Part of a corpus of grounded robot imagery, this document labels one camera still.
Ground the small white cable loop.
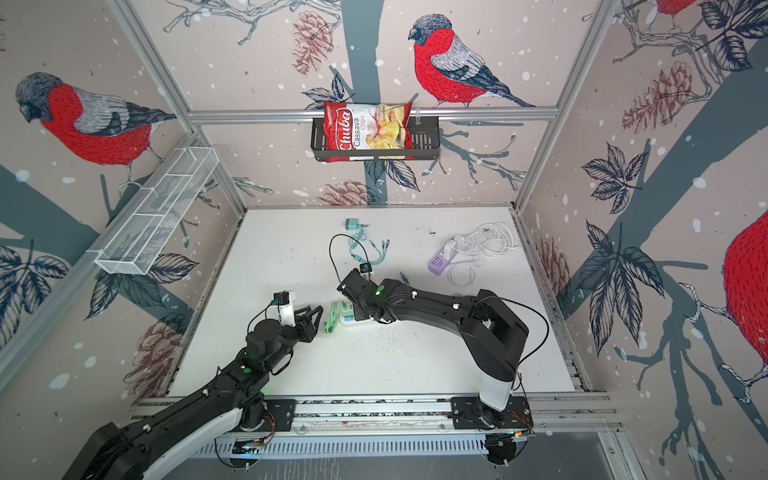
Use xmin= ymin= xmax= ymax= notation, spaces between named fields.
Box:
xmin=446 ymin=261 xmax=480 ymax=289

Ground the teal charging cable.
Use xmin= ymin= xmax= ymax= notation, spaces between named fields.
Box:
xmin=349 ymin=230 xmax=392 ymax=268

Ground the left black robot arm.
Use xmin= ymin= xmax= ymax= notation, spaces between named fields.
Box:
xmin=64 ymin=306 xmax=323 ymax=479

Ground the red cassava chips bag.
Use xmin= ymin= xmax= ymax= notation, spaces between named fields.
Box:
xmin=323 ymin=102 xmax=413 ymax=163

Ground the white wire wall basket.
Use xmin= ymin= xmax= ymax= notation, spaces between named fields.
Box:
xmin=95 ymin=146 xmax=219 ymax=275

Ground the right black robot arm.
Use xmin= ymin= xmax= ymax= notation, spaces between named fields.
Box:
xmin=337 ymin=269 xmax=533 ymax=433

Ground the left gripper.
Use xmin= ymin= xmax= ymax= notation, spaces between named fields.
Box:
xmin=263 ymin=304 xmax=324 ymax=373

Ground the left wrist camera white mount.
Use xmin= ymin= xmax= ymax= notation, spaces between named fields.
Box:
xmin=273 ymin=291 xmax=296 ymax=327

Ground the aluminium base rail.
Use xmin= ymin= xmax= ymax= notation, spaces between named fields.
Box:
xmin=128 ymin=392 xmax=619 ymax=460

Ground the green charger adapter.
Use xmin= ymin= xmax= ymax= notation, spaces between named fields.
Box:
xmin=329 ymin=300 xmax=345 ymax=324

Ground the black wall basket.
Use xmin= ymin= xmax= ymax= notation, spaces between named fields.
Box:
xmin=310 ymin=116 xmax=441 ymax=163

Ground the white blue power strip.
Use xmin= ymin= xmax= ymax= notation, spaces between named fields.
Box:
xmin=338 ymin=314 xmax=359 ymax=327

